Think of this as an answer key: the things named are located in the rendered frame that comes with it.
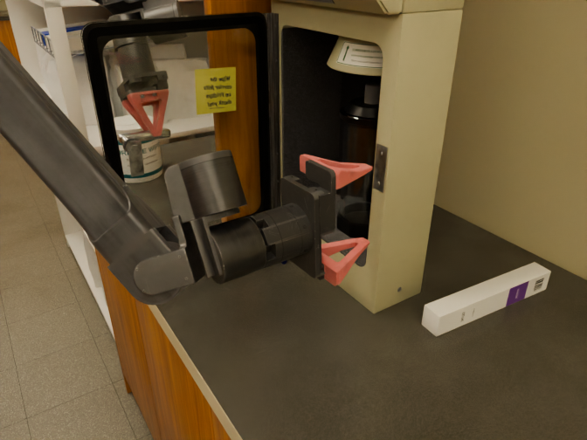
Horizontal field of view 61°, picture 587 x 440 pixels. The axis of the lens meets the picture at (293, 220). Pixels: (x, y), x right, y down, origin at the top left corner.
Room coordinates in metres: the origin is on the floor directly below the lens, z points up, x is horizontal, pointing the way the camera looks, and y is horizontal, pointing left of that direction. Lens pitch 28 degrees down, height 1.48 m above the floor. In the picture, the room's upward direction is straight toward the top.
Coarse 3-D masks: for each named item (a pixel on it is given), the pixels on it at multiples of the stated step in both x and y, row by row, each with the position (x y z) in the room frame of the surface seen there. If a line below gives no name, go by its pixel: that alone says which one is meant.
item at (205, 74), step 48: (144, 48) 0.79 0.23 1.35; (192, 48) 0.83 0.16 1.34; (240, 48) 0.88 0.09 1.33; (144, 96) 0.78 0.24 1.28; (192, 96) 0.83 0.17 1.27; (240, 96) 0.88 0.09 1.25; (144, 144) 0.77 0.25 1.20; (192, 144) 0.82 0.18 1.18; (240, 144) 0.87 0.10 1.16; (144, 192) 0.77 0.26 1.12
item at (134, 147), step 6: (132, 144) 0.75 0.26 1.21; (138, 144) 0.75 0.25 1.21; (132, 150) 0.74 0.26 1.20; (138, 150) 0.75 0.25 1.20; (132, 156) 0.75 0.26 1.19; (138, 156) 0.75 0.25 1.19; (132, 162) 0.75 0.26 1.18; (138, 162) 0.75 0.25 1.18; (132, 168) 0.75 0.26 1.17; (138, 168) 0.75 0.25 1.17; (132, 174) 0.74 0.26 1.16; (138, 174) 0.75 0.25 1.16
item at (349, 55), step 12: (336, 48) 0.81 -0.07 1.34; (348, 48) 0.78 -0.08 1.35; (360, 48) 0.77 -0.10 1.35; (372, 48) 0.76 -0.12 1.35; (336, 60) 0.79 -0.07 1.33; (348, 60) 0.77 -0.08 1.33; (360, 60) 0.76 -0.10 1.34; (372, 60) 0.75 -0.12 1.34; (348, 72) 0.77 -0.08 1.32; (360, 72) 0.75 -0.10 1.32; (372, 72) 0.75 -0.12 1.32
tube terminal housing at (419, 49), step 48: (432, 0) 0.68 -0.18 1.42; (384, 48) 0.68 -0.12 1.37; (432, 48) 0.69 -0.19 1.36; (384, 96) 0.67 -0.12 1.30; (432, 96) 0.70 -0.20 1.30; (384, 144) 0.67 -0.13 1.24; (432, 144) 0.71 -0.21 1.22; (384, 192) 0.66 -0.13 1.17; (432, 192) 0.71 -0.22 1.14; (384, 240) 0.66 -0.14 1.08; (384, 288) 0.67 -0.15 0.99
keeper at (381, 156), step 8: (376, 144) 0.68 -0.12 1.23; (376, 152) 0.68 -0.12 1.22; (384, 152) 0.66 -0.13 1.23; (376, 160) 0.68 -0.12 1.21; (384, 160) 0.66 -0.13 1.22; (376, 168) 0.68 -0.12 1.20; (384, 168) 0.66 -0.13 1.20; (376, 176) 0.67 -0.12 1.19; (384, 176) 0.66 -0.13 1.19; (376, 184) 0.67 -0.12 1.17
